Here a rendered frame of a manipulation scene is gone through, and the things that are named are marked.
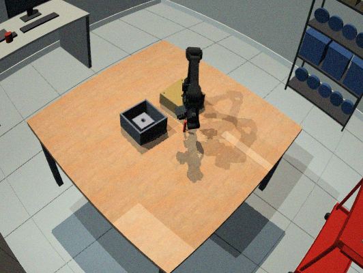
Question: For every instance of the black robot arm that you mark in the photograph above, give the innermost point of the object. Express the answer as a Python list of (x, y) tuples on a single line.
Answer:
[(191, 88)]

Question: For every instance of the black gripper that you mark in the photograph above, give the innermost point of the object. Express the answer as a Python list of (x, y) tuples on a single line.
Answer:
[(189, 125)]

